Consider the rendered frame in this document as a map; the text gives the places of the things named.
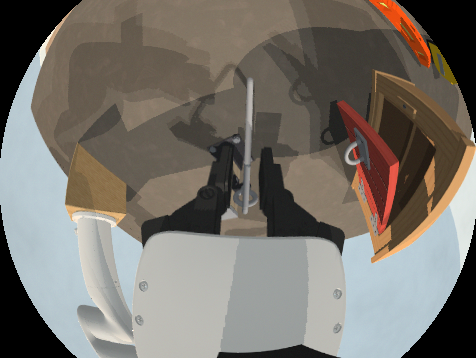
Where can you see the orange spirit level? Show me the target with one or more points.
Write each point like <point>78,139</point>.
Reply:
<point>402,23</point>

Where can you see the tan wooden cabinet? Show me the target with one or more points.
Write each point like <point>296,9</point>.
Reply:
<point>379,168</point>

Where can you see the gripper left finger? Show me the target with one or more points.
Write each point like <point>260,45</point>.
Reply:
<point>200,213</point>

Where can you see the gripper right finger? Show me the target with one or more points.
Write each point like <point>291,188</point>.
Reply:
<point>277,204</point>

